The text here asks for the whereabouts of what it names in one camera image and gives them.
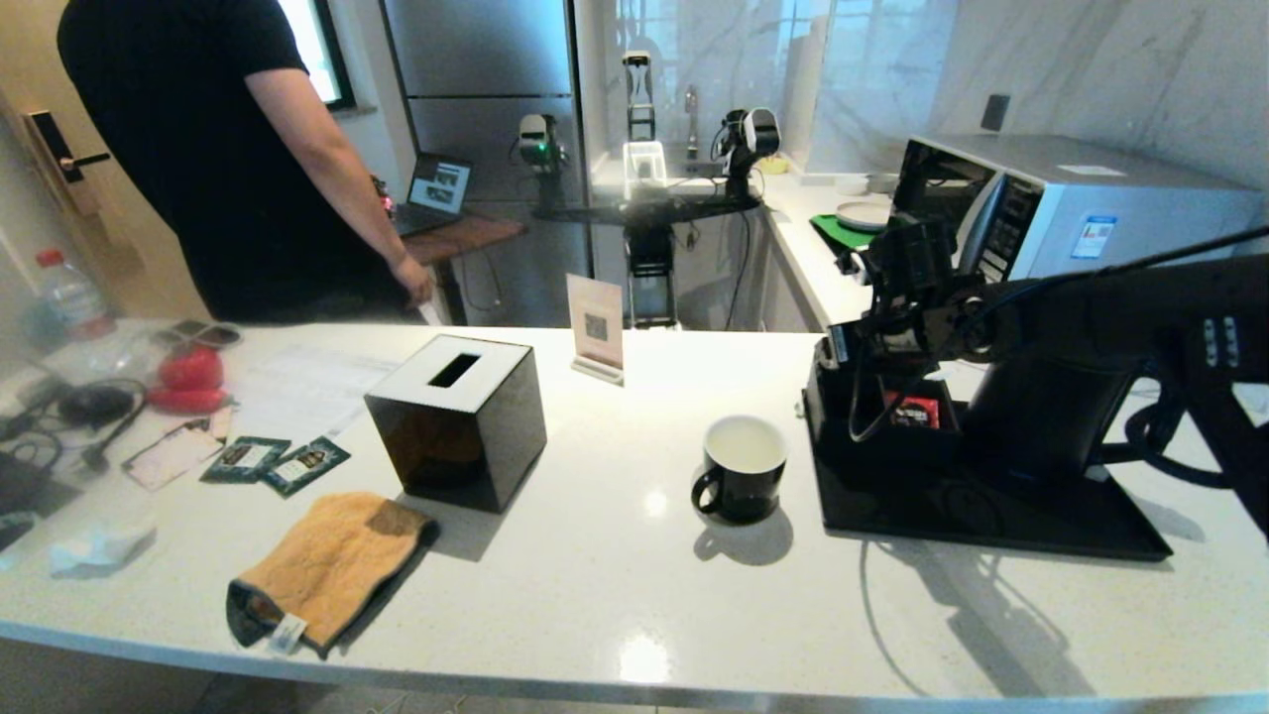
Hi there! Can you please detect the clear water bottle red cap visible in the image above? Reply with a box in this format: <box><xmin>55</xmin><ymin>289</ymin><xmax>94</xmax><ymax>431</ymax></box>
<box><xmin>22</xmin><ymin>250</ymin><xmax>118</xmax><ymax>350</ymax></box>

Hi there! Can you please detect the silver microwave oven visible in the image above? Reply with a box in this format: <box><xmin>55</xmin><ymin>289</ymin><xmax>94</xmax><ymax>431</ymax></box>
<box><xmin>892</xmin><ymin>134</ymin><xmax>1265</xmax><ymax>289</ymax></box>

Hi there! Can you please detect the brown wooden side table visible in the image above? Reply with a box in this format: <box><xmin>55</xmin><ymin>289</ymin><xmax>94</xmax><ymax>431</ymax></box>
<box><xmin>402</xmin><ymin>213</ymin><xmax>526</xmax><ymax>269</ymax></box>

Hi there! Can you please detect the red toy bell pepper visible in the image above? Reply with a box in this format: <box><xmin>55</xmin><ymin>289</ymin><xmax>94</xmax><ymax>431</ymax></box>
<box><xmin>159</xmin><ymin>347</ymin><xmax>227</xmax><ymax>391</ymax></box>

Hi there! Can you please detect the red coffee sachet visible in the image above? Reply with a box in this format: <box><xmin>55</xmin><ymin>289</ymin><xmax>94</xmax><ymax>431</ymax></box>
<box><xmin>882</xmin><ymin>390</ymin><xmax>941</xmax><ymax>429</ymax></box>

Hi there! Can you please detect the open laptop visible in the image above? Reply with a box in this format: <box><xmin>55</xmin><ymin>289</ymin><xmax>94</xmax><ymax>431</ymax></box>
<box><xmin>395</xmin><ymin>152</ymin><xmax>473</xmax><ymax>237</ymax></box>

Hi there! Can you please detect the person in black shirt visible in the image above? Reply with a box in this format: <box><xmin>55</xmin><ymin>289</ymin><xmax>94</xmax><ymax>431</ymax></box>
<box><xmin>57</xmin><ymin>0</ymin><xmax>437</xmax><ymax>326</ymax></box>

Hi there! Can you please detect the crumpled white tissue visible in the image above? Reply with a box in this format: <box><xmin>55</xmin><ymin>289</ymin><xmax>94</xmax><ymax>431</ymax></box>
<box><xmin>50</xmin><ymin>521</ymin><xmax>160</xmax><ymax>578</ymax></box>

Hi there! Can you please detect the black rectangular serving tray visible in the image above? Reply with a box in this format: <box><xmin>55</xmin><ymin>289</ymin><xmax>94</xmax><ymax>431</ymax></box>
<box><xmin>801</xmin><ymin>392</ymin><xmax>1173</xmax><ymax>563</ymax></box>

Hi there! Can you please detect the thin black cable with connector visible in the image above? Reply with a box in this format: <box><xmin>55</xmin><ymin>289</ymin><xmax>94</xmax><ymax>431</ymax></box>
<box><xmin>0</xmin><ymin>380</ymin><xmax>150</xmax><ymax>475</ymax></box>

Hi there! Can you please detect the beige QR code sign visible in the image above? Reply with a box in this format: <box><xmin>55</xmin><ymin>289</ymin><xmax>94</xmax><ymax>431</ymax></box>
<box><xmin>566</xmin><ymin>275</ymin><xmax>626</xmax><ymax>387</ymax></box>

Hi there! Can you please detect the green silicone mat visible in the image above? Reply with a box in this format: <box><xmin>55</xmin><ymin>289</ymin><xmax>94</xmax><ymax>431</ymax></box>
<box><xmin>809</xmin><ymin>214</ymin><xmax>878</xmax><ymax>259</ymax></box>

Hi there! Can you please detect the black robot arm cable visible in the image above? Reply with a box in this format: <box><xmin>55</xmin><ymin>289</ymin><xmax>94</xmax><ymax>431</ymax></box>
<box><xmin>848</xmin><ymin>226</ymin><xmax>1269</xmax><ymax>442</ymax></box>

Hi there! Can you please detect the black teleoperation stand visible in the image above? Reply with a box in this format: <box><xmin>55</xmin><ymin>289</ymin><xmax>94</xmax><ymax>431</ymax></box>
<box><xmin>530</xmin><ymin>193</ymin><xmax>762</xmax><ymax>330</ymax></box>

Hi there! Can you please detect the beige wooden door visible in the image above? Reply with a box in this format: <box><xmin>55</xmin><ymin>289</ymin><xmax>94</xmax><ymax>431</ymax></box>
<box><xmin>0</xmin><ymin>0</ymin><xmax>209</xmax><ymax>320</ymax></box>

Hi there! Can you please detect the white plate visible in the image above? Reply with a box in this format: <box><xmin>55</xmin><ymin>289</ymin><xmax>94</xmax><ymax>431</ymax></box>
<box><xmin>835</xmin><ymin>201</ymin><xmax>893</xmax><ymax>234</ymax></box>

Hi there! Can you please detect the dark brown coaster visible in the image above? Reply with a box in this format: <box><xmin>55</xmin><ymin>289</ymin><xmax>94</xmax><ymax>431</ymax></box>
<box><xmin>159</xmin><ymin>320</ymin><xmax>244</xmax><ymax>350</ymax></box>

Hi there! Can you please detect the black compartment organizer box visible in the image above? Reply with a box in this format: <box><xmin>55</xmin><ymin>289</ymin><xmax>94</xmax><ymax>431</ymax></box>
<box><xmin>803</xmin><ymin>342</ymin><xmax>968</xmax><ymax>472</ymax></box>

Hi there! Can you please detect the beige paper packet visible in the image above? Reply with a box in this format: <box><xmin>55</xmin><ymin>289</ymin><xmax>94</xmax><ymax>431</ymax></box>
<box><xmin>124</xmin><ymin>421</ymin><xmax>227</xmax><ymax>493</ymax></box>

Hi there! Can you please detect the flat black pad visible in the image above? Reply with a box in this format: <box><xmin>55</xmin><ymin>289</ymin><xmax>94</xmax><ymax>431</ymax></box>
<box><xmin>0</xmin><ymin>451</ymin><xmax>85</xmax><ymax>551</ymax></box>

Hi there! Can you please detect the dark green tea sachet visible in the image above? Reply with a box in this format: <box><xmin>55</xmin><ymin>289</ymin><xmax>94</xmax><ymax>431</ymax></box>
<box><xmin>201</xmin><ymin>437</ymin><xmax>292</xmax><ymax>485</ymax></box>
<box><xmin>260</xmin><ymin>437</ymin><xmax>352</xmax><ymax>498</ymax></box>

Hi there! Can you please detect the grey steel refrigerator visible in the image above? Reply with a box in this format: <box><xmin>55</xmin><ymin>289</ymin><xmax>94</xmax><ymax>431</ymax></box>
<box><xmin>382</xmin><ymin>0</ymin><xmax>588</xmax><ymax>328</ymax></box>

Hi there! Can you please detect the black electronic door lock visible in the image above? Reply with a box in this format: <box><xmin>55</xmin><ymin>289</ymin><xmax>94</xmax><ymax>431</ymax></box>
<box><xmin>25</xmin><ymin>111</ymin><xmax>112</xmax><ymax>219</ymax></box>

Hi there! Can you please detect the black tissue box white top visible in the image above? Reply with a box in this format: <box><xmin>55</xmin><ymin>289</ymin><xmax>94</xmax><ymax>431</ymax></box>
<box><xmin>364</xmin><ymin>335</ymin><xmax>547</xmax><ymax>514</ymax></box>

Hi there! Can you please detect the black mug white inside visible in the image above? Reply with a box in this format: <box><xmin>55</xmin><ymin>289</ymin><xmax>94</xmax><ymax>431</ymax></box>
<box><xmin>691</xmin><ymin>416</ymin><xmax>790</xmax><ymax>525</ymax></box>

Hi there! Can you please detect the black computer mouse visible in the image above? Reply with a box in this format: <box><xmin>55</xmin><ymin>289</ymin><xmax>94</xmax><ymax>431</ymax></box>
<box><xmin>58</xmin><ymin>385</ymin><xmax>140</xmax><ymax>429</ymax></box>

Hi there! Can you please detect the black electric kettle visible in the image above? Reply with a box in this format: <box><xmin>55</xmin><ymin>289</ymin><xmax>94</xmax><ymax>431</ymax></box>
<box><xmin>960</xmin><ymin>352</ymin><xmax>1196</xmax><ymax>497</ymax></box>

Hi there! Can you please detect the red toy chili pepper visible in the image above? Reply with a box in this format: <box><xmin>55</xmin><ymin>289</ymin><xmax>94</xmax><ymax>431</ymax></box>
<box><xmin>147</xmin><ymin>389</ymin><xmax>239</xmax><ymax>416</ymax></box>

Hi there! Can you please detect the printed white paper sheet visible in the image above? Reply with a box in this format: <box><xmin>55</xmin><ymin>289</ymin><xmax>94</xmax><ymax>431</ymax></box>
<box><xmin>228</xmin><ymin>347</ymin><xmax>398</xmax><ymax>442</ymax></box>

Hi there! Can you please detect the dark framed window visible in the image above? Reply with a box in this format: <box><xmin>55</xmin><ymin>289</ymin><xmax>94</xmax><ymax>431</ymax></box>
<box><xmin>276</xmin><ymin>0</ymin><xmax>355</xmax><ymax>112</ymax></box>

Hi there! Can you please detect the white and black mast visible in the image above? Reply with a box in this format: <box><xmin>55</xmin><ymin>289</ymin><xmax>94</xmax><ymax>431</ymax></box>
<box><xmin>621</xmin><ymin>52</ymin><xmax>667</xmax><ymax>204</ymax></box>

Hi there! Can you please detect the white base cabinet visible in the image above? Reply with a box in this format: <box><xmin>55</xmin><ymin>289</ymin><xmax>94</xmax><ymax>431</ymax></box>
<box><xmin>758</xmin><ymin>213</ymin><xmax>829</xmax><ymax>333</ymax></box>

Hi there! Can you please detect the orange microfiber cloth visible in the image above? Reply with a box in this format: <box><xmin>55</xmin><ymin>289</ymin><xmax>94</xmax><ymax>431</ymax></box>
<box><xmin>227</xmin><ymin>492</ymin><xmax>440</xmax><ymax>658</ymax></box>

